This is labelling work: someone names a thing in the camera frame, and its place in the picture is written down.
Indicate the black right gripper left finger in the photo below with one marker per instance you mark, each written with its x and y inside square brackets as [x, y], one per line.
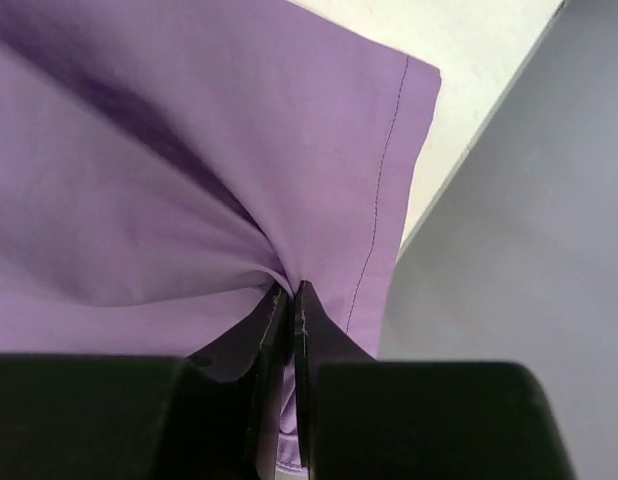
[212, 415]

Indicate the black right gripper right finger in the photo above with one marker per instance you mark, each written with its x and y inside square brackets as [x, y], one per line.
[360, 418]

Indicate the purple trousers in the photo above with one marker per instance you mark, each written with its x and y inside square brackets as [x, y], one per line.
[163, 164]

